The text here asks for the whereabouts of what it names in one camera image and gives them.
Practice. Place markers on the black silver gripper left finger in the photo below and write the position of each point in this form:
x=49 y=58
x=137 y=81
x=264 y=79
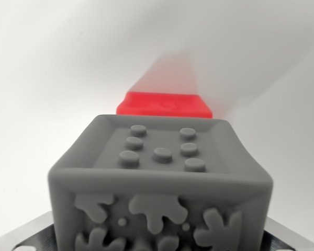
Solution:
x=28 y=232

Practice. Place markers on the black silver gripper right finger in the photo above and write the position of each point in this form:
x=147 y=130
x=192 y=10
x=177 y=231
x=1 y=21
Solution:
x=290 y=238

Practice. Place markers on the grey embossed cube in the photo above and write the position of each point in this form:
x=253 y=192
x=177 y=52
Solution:
x=159 y=183

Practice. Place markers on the red cube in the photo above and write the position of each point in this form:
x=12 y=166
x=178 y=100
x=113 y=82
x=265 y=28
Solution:
x=162 y=103

